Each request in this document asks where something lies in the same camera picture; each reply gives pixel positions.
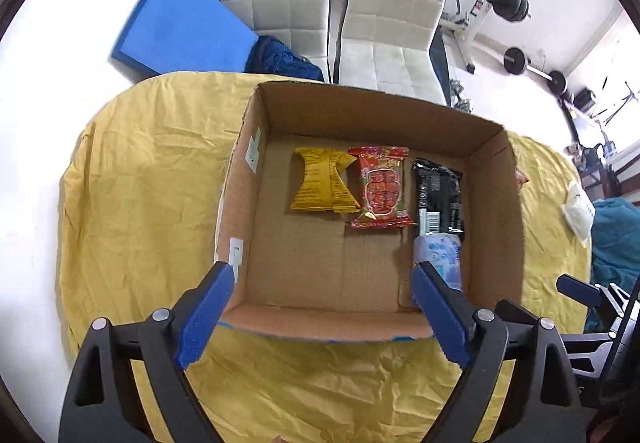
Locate teal cloth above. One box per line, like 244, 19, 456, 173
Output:
586, 197, 640, 331

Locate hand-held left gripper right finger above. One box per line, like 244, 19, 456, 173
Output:
411, 261, 584, 443

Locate barbell with black plates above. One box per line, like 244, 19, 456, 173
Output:
503, 46, 569, 95

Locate light blue tissue packet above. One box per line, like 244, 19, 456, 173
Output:
413, 232, 464, 291

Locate yellow snack packet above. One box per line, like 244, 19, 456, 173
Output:
290, 148, 361, 214

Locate blue foam mat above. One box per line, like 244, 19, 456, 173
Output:
110, 0, 261, 77

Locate black weight plates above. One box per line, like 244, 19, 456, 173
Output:
499, 0, 531, 22

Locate red snack packet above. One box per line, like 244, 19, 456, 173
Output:
347, 146, 417, 229

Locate black snack packet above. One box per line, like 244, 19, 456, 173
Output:
411, 159, 467, 244

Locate yellow tablecloth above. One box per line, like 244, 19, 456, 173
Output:
57, 70, 593, 443

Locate dark blue cloth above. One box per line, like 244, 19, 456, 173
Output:
244, 35, 326, 83

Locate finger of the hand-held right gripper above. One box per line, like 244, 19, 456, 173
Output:
556, 274, 608, 309

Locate cardboard box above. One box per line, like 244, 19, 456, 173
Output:
214, 80, 525, 342

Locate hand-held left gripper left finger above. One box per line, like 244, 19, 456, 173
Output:
59, 261, 236, 443

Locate white plastic bag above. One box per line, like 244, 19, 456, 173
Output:
562, 182, 597, 244

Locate white weight bench rack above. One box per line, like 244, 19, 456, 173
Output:
437, 0, 518, 74

